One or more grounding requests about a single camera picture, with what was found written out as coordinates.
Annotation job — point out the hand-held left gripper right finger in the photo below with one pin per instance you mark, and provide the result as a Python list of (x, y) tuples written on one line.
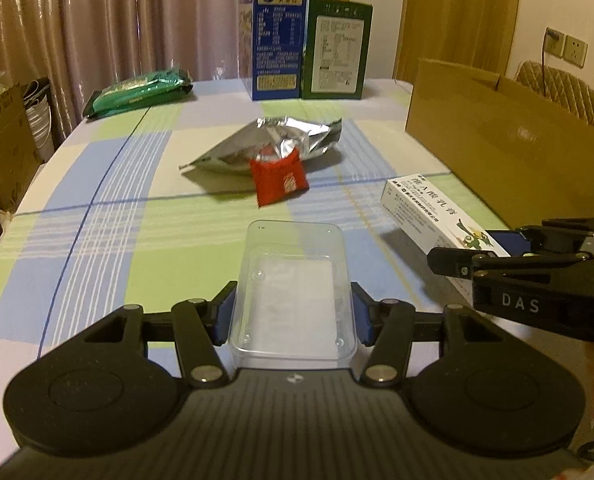
[(360, 310)]

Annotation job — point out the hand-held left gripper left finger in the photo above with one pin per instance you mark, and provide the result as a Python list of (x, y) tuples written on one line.
[(224, 311)]

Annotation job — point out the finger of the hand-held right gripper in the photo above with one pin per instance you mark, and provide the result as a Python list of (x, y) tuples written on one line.
[(557, 232), (452, 262)]

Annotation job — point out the white ointment box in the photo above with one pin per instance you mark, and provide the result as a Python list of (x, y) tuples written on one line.
[(427, 210)]

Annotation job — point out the clear plastic container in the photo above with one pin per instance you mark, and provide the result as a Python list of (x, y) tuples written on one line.
[(292, 285)]

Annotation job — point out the long cardboard box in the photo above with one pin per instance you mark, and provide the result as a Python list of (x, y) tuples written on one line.
[(502, 150)]

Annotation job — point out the plaid cloth desktop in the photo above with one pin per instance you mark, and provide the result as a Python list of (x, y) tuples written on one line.
[(127, 240)]

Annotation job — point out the small red cloth pouch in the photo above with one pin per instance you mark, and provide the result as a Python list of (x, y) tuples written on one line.
[(279, 180)]

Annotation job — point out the silver foil pouch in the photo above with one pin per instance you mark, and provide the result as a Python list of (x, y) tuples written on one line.
[(277, 140)]

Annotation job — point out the green wipes packet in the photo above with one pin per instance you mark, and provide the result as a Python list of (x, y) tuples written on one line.
[(137, 92)]

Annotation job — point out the tall green carton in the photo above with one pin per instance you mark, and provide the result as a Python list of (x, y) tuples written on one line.
[(334, 50)]

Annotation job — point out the white ribbed bucket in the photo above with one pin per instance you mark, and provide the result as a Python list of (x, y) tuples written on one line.
[(39, 120)]

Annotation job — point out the brown cardboard storage box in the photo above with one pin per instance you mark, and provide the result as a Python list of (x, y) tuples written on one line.
[(7, 150)]

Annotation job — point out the tall blue carton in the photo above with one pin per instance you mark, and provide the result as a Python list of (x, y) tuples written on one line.
[(277, 35)]

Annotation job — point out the shiny beige curtain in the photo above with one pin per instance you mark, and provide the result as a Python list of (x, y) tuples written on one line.
[(102, 20)]

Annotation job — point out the empty wall outlet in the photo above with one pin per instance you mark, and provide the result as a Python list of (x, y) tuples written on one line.
[(575, 51)]

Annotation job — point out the wall outlet with plug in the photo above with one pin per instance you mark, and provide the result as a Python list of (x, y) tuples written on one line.
[(554, 42)]

